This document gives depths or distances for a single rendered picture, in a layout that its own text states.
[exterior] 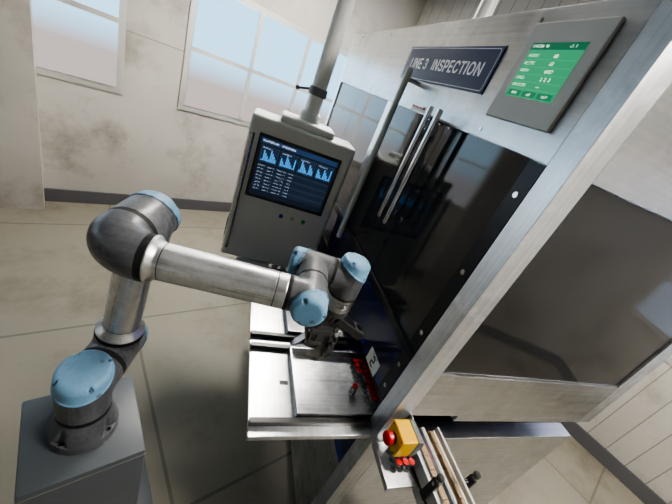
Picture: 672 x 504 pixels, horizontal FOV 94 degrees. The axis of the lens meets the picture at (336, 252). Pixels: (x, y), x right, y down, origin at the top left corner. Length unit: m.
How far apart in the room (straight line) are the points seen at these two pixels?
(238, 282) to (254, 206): 1.05
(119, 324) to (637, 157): 1.21
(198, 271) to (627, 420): 3.39
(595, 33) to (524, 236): 0.40
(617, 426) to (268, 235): 3.10
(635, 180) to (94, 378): 1.26
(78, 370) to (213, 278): 0.46
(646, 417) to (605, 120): 2.98
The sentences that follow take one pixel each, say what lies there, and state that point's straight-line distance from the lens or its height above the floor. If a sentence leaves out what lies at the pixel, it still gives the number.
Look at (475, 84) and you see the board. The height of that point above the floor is 1.92.
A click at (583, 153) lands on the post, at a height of 1.84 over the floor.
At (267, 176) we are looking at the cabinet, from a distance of 1.58.
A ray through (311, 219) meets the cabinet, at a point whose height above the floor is 1.14.
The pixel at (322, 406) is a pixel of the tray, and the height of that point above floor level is 0.88.
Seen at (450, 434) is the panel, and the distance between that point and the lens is 1.38.
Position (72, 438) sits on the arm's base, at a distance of 1.09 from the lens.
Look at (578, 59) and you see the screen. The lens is 0.87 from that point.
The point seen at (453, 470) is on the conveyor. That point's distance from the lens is 1.20.
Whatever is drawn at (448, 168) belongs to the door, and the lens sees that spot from 1.04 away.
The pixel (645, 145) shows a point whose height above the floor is 1.90.
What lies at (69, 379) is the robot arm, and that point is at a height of 1.01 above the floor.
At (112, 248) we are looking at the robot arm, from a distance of 0.68.
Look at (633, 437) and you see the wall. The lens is 3.63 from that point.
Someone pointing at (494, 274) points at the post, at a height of 1.55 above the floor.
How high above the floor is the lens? 1.78
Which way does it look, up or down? 27 degrees down
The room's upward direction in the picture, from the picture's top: 24 degrees clockwise
